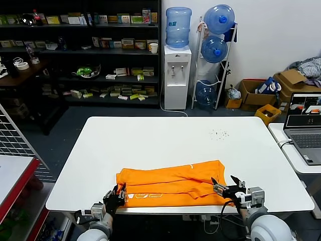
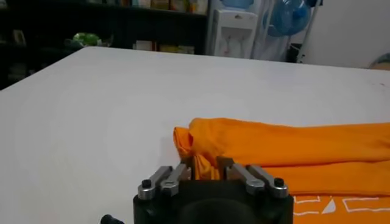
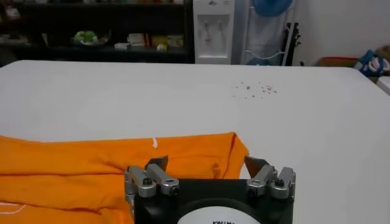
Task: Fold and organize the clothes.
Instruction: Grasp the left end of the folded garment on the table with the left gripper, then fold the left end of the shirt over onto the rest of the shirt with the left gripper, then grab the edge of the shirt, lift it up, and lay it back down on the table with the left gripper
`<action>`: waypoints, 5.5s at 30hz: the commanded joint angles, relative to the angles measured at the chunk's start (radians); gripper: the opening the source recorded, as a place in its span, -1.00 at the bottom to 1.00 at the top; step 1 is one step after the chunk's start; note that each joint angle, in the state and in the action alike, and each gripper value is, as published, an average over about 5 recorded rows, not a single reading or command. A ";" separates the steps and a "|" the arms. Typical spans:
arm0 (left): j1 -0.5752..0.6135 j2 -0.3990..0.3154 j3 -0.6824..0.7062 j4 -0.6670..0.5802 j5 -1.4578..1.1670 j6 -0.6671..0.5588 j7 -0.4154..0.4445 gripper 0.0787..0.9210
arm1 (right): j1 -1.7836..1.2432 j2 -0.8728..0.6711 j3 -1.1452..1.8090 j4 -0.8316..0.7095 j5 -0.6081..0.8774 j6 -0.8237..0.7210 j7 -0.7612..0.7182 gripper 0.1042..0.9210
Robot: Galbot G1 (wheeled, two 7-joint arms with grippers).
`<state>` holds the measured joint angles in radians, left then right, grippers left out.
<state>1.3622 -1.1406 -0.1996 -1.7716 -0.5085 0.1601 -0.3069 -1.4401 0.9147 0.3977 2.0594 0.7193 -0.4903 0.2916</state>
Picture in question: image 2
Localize blue water jug blue cap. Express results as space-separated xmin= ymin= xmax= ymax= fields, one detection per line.
xmin=263 ymin=0 xmax=311 ymax=38

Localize large white table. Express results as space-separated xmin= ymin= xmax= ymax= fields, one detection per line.
xmin=0 ymin=46 xmax=390 ymax=224

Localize black shelving unit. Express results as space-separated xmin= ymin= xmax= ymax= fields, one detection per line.
xmin=0 ymin=0 xmax=211 ymax=91

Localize white water dispenser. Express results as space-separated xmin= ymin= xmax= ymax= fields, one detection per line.
xmin=205 ymin=8 xmax=258 ymax=59

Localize orange t-shirt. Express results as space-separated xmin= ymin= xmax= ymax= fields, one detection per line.
xmin=172 ymin=117 xmax=390 ymax=224

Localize white wire jug rack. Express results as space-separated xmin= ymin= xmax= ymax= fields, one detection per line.
xmin=252 ymin=0 xmax=324 ymax=63

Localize blue water jug with label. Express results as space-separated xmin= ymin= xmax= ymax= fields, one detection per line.
xmin=221 ymin=0 xmax=255 ymax=10

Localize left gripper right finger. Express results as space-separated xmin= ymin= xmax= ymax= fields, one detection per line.
xmin=216 ymin=156 xmax=289 ymax=199

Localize bowl with green items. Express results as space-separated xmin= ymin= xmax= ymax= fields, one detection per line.
xmin=72 ymin=32 xmax=103 ymax=47

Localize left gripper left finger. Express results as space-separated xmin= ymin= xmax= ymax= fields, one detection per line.
xmin=137 ymin=158 xmax=193 ymax=200

